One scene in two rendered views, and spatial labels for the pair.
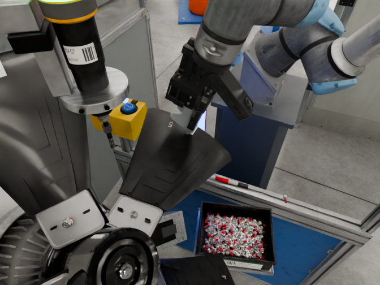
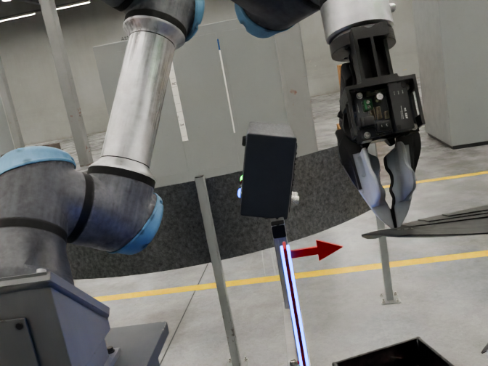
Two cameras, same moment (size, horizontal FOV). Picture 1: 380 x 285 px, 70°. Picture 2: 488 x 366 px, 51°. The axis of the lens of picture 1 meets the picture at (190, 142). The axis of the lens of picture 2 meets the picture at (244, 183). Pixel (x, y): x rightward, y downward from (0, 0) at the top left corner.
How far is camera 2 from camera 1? 92 cm
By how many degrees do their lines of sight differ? 93
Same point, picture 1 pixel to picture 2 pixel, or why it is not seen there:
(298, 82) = not seen: hidden behind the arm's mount
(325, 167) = not seen: outside the picture
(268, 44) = (32, 250)
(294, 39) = (56, 208)
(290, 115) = (137, 330)
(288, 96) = not seen: hidden behind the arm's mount
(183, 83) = (407, 80)
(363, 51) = (151, 141)
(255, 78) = (81, 317)
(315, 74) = (136, 214)
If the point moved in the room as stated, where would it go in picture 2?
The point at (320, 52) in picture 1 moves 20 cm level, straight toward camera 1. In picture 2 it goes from (107, 187) to (229, 169)
